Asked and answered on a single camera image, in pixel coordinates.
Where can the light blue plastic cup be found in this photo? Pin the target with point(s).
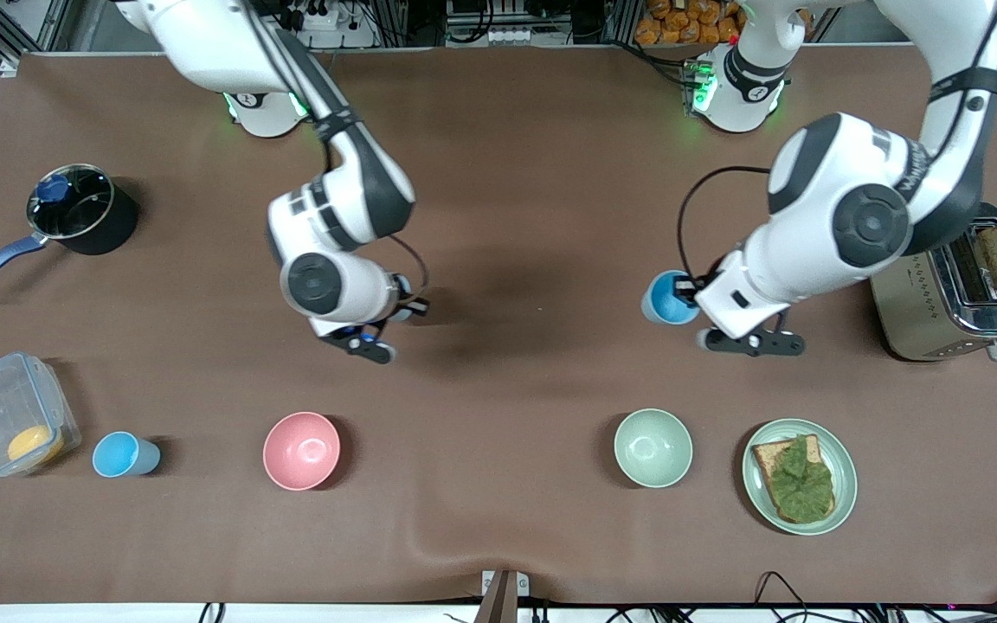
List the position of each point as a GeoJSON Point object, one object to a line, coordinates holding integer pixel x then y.
{"type": "Point", "coordinates": [118, 454]}
{"type": "Point", "coordinates": [661, 298]}

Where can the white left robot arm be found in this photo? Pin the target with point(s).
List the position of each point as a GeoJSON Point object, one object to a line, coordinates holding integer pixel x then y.
{"type": "Point", "coordinates": [845, 216]}

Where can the brown table cover cloth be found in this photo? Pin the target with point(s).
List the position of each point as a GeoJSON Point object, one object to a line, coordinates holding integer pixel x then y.
{"type": "Point", "coordinates": [507, 216]}

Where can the pale green bowl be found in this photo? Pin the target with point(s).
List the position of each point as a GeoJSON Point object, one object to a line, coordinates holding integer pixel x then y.
{"type": "Point", "coordinates": [652, 447]}

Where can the pink bowl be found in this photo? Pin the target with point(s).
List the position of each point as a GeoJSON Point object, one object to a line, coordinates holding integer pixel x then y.
{"type": "Point", "coordinates": [301, 450]}

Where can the toast with green spread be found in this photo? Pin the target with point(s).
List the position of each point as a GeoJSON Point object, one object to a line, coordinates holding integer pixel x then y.
{"type": "Point", "coordinates": [797, 484]}

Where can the silver toaster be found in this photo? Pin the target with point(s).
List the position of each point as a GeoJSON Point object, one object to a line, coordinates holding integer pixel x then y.
{"type": "Point", "coordinates": [923, 303]}

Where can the pale green plate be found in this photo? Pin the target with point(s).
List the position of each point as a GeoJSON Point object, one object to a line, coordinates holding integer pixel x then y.
{"type": "Point", "coordinates": [845, 476]}

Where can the white power strip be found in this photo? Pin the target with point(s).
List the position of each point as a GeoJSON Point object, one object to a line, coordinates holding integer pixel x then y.
{"type": "Point", "coordinates": [334, 35]}

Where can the glass lid with blue knob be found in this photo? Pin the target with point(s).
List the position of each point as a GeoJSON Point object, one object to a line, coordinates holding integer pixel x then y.
{"type": "Point", "coordinates": [74, 212]}

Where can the yellow sponge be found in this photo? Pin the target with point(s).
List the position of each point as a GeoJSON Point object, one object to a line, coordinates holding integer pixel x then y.
{"type": "Point", "coordinates": [35, 443]}

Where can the clear blue-rimmed plastic container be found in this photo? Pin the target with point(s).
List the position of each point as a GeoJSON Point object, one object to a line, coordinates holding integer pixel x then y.
{"type": "Point", "coordinates": [5, 407]}

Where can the metal bracket at table edge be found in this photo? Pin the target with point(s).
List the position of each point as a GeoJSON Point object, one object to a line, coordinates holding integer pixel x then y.
{"type": "Point", "coordinates": [503, 601]}

